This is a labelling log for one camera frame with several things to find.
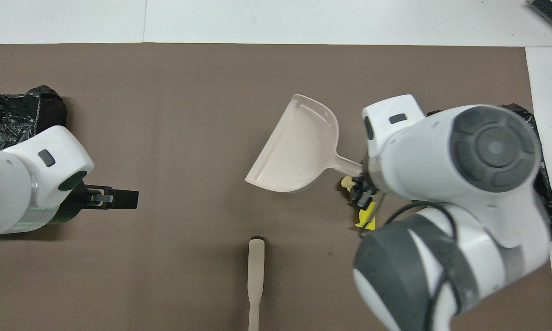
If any notched yellow sponge piece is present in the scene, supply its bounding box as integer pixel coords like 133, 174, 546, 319
354, 202, 377, 230

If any beige plastic dustpan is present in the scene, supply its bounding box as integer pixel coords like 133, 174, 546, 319
244, 94, 365, 193

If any brown table mat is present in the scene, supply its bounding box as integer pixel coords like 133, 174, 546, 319
0, 43, 552, 331

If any beige brush with black bristles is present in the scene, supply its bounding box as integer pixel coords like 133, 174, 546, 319
247, 236, 266, 331

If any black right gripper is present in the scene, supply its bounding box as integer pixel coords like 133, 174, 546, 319
352, 177, 379, 210

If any black bag lined bin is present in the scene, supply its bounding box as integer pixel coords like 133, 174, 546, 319
425, 103, 552, 241
0, 85, 68, 152

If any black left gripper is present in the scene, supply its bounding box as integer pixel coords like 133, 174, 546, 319
64, 185, 139, 220

